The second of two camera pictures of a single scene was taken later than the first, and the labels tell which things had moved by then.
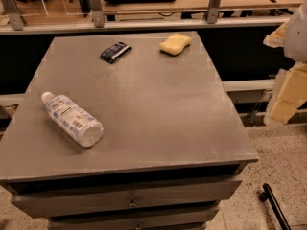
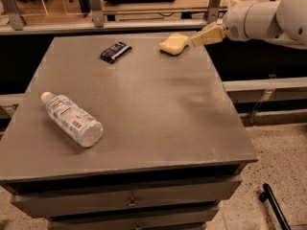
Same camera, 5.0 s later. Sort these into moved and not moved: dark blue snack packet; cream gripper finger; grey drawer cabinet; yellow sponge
Moved: cream gripper finger
Not moved: yellow sponge; dark blue snack packet; grey drawer cabinet
